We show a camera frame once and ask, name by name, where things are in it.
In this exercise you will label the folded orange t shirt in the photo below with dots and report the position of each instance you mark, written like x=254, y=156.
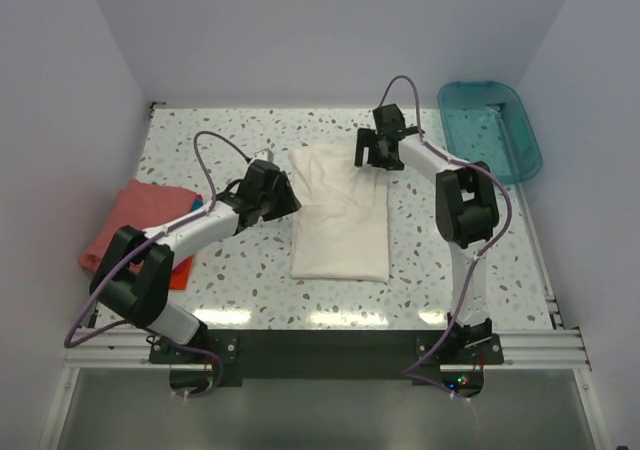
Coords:
x=180, y=275

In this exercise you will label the folded blue t shirt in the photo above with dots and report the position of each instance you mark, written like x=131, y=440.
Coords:
x=197, y=204

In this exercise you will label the folded pink t shirt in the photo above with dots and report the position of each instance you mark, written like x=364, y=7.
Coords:
x=140, y=205

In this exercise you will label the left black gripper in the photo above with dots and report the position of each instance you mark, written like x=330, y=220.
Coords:
x=289, y=203

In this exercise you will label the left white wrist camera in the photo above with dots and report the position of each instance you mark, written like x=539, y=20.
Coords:
x=265, y=155

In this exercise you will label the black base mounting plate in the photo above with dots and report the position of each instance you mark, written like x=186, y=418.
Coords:
x=228, y=358

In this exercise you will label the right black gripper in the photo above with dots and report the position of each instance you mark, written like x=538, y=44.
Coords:
x=367, y=138

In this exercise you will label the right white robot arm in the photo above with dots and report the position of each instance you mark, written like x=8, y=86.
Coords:
x=466, y=214

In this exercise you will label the white t shirt red print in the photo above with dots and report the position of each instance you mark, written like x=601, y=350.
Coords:
x=341, y=230

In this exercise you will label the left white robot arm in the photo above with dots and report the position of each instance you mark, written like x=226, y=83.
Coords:
x=133, y=278

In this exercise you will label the aluminium frame rail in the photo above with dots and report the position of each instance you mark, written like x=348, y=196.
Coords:
x=124, y=348

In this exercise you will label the teal plastic basket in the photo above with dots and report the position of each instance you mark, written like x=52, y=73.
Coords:
x=486, y=121

